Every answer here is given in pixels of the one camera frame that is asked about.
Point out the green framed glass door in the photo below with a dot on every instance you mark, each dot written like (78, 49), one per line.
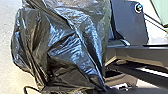
(161, 11)

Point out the black trash bag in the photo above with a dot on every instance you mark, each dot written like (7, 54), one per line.
(63, 46)

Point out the silver base bolt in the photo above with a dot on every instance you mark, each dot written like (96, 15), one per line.
(138, 7)

